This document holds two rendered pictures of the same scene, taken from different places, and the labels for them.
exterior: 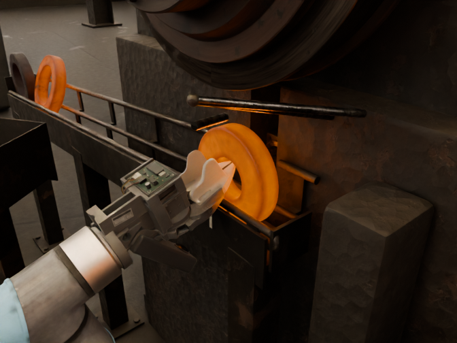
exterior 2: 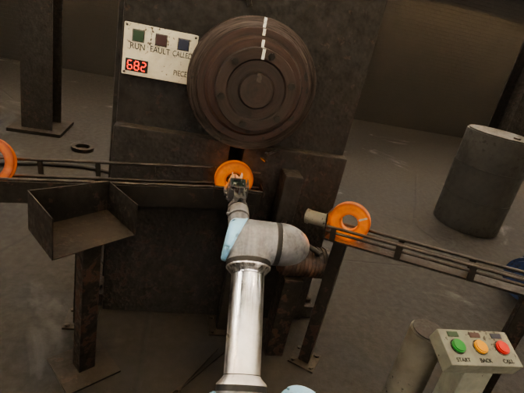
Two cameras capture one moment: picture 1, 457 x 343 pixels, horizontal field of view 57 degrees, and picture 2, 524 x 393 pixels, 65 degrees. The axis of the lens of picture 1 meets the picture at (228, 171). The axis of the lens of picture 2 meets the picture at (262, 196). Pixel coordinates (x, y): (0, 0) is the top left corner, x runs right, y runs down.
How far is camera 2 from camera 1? 1.39 m
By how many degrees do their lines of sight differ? 58
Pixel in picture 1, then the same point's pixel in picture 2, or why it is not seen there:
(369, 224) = (298, 176)
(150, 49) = (156, 132)
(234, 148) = (240, 168)
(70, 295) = not seen: hidden behind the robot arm
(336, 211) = (289, 176)
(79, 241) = (242, 206)
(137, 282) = (61, 297)
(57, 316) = not seen: hidden behind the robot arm
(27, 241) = not seen: outside the picture
